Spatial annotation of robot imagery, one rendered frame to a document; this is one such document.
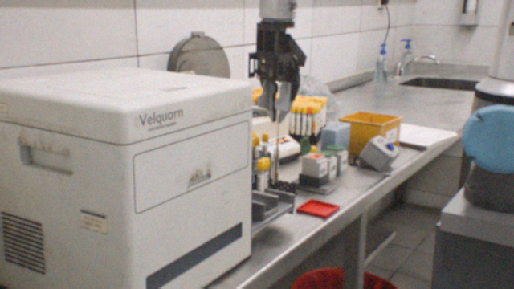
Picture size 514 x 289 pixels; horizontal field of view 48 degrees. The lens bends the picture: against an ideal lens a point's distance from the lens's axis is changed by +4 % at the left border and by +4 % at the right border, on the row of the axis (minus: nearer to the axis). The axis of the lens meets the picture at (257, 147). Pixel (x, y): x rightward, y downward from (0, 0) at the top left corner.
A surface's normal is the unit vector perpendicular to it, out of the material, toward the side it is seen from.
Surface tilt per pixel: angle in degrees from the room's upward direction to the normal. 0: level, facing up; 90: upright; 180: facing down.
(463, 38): 90
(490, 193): 73
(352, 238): 90
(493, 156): 97
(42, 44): 90
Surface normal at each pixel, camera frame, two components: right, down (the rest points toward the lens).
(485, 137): -0.51, 0.35
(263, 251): 0.02, -0.96
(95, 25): 0.84, 0.15
